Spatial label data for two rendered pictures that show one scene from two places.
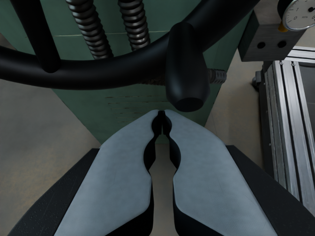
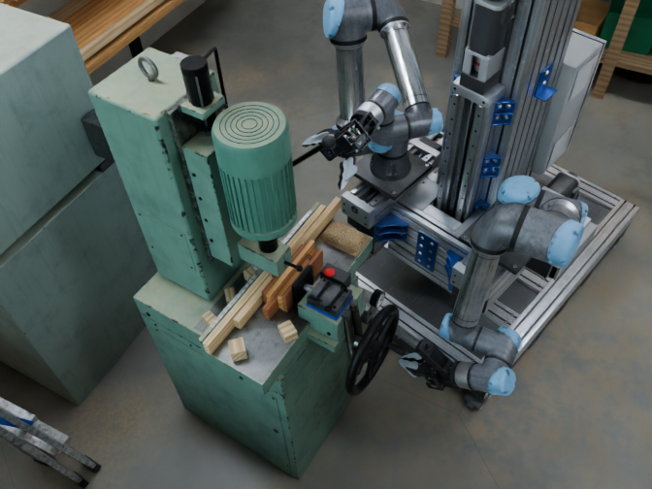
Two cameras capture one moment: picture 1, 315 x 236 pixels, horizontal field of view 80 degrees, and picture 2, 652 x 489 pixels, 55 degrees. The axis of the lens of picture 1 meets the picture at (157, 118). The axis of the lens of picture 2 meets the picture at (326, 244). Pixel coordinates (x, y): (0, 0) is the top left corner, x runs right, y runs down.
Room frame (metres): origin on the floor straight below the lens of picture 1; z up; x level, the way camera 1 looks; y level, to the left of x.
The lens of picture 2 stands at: (-0.23, 0.92, 2.40)
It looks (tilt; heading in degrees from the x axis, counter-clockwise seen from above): 50 degrees down; 300
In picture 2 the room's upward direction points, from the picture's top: 3 degrees counter-clockwise
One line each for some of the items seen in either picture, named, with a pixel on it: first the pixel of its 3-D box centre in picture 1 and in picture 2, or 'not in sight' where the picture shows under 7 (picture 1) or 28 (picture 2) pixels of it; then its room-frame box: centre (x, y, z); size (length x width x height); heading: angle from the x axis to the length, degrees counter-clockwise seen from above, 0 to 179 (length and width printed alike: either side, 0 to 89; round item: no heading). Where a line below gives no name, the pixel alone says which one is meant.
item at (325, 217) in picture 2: not in sight; (291, 258); (0.46, -0.06, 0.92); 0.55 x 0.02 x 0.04; 86
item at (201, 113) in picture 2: not in sight; (199, 93); (0.60, 0.03, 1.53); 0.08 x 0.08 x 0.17; 86
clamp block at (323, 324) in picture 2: not in sight; (330, 306); (0.27, 0.04, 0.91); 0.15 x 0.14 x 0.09; 86
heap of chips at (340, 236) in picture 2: not in sight; (343, 235); (0.36, -0.21, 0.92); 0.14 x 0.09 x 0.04; 176
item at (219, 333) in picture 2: not in sight; (270, 274); (0.48, 0.03, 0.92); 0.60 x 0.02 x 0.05; 86
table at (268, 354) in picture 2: not in sight; (307, 302); (0.36, 0.04, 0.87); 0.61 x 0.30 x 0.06; 86
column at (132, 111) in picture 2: not in sight; (181, 187); (0.76, 0.02, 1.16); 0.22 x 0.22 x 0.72; 86
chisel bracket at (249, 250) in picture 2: not in sight; (265, 253); (0.48, 0.03, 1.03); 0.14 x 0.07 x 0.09; 176
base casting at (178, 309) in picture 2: not in sight; (247, 294); (0.59, 0.03, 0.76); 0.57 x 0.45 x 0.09; 176
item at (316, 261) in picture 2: not in sight; (303, 279); (0.38, 0.01, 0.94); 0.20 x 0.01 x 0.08; 86
